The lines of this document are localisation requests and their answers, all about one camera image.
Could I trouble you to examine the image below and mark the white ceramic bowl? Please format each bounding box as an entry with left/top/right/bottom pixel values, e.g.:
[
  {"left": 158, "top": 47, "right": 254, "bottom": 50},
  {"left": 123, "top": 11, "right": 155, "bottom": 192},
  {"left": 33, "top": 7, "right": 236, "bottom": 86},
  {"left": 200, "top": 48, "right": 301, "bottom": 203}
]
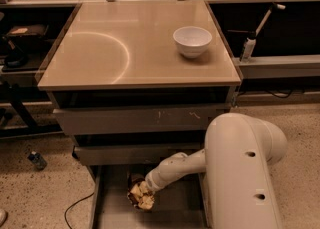
[{"left": 173, "top": 26, "right": 212, "bottom": 58}]

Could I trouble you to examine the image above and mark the top grey drawer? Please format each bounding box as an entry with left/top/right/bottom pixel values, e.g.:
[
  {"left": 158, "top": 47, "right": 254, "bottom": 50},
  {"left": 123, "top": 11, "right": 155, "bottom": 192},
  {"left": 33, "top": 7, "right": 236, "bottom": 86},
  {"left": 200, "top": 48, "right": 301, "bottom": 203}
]
[{"left": 54, "top": 104, "right": 231, "bottom": 135}]

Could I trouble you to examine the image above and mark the grey drawer cabinet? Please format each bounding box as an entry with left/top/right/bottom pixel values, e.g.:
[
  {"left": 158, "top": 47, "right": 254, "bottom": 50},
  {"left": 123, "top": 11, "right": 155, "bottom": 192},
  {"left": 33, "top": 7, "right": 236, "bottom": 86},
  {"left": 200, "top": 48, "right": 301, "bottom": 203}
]
[{"left": 37, "top": 0, "right": 242, "bottom": 229}]

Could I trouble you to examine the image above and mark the open bottom grey drawer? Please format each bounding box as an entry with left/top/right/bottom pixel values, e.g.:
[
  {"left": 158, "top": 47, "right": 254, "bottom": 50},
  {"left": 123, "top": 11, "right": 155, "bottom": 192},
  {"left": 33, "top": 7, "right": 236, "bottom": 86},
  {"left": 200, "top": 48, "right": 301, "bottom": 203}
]
[{"left": 89, "top": 164, "right": 209, "bottom": 229}]

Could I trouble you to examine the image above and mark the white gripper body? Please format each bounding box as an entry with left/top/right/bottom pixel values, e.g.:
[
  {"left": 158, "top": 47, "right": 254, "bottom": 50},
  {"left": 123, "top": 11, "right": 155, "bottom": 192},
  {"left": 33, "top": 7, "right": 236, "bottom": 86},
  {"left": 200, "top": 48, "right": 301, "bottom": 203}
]
[{"left": 145, "top": 173, "right": 160, "bottom": 192}]

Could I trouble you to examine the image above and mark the middle grey drawer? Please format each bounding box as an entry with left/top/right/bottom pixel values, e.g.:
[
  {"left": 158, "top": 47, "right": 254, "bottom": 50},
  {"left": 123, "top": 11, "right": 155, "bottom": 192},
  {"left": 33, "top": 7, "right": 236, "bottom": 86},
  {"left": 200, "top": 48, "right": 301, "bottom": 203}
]
[{"left": 74, "top": 143, "right": 203, "bottom": 166}]

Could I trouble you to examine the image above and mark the small blue can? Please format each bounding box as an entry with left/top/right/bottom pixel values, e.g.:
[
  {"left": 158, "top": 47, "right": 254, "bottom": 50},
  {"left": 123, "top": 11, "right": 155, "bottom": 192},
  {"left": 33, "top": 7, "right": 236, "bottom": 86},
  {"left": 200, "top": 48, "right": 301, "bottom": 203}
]
[{"left": 28, "top": 151, "right": 47, "bottom": 170}]

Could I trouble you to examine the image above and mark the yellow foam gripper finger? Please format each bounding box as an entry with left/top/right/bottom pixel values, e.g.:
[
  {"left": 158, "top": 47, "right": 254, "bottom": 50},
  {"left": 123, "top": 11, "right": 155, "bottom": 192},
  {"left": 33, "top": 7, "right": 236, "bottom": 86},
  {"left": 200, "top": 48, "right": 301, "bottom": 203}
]
[
  {"left": 138, "top": 195, "right": 155, "bottom": 210},
  {"left": 130, "top": 181, "right": 149, "bottom": 197}
]

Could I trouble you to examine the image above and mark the brown yellow chip bag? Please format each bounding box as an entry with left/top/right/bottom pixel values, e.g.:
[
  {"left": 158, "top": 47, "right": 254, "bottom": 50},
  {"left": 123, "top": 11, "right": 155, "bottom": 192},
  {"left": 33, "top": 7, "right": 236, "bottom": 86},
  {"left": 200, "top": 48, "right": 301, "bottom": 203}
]
[{"left": 127, "top": 173, "right": 155, "bottom": 211}]

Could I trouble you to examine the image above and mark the black floor cable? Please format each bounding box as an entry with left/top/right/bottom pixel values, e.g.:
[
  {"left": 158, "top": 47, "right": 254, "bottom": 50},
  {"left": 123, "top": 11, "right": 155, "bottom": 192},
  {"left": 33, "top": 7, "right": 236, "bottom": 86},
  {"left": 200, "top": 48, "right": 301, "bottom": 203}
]
[{"left": 63, "top": 191, "right": 96, "bottom": 229}]

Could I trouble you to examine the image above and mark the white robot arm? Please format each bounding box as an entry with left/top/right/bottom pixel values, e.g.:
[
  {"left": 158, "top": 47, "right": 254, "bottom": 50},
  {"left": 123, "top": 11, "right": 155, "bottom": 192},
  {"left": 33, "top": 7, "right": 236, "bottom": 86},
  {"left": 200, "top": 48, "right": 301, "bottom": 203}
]
[{"left": 127, "top": 113, "right": 288, "bottom": 229}]

